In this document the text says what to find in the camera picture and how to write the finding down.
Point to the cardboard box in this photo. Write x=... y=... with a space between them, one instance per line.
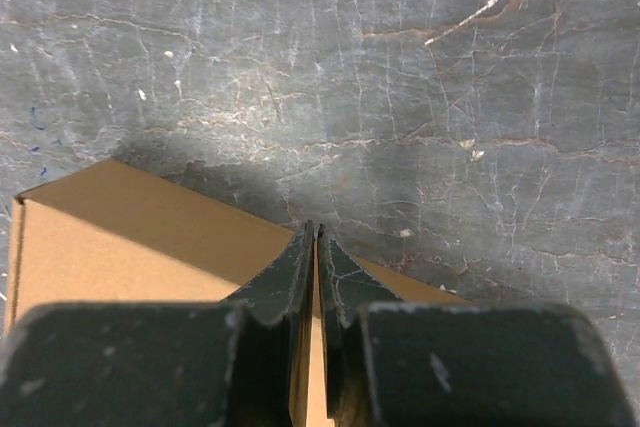
x=114 y=233

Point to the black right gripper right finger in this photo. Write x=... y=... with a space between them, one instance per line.
x=390 y=362

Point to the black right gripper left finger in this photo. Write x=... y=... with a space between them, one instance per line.
x=240 y=361

